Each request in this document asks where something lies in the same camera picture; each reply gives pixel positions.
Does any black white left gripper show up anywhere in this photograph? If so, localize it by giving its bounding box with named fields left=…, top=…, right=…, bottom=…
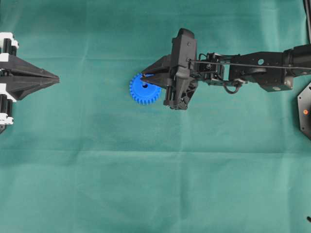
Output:
left=0, top=32, right=60, bottom=134

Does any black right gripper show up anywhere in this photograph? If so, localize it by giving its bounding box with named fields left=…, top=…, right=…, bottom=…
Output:
left=141, top=28, right=198, bottom=110

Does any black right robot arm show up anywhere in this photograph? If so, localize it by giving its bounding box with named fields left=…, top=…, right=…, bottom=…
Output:
left=141, top=28, right=311, bottom=110

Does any blue plastic gear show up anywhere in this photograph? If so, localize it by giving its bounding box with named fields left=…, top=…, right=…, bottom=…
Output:
left=129, top=73, right=161, bottom=105

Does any green table cloth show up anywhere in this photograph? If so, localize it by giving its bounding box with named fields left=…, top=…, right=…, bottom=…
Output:
left=0, top=0, right=311, bottom=233

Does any thin black cable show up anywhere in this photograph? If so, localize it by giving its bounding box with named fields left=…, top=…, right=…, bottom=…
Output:
left=187, top=59, right=311, bottom=72

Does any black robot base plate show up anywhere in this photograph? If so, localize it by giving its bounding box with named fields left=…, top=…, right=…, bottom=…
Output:
left=297, top=83, right=311, bottom=139

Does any black frame bar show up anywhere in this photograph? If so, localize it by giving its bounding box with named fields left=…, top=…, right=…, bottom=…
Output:
left=303, top=0, right=311, bottom=43

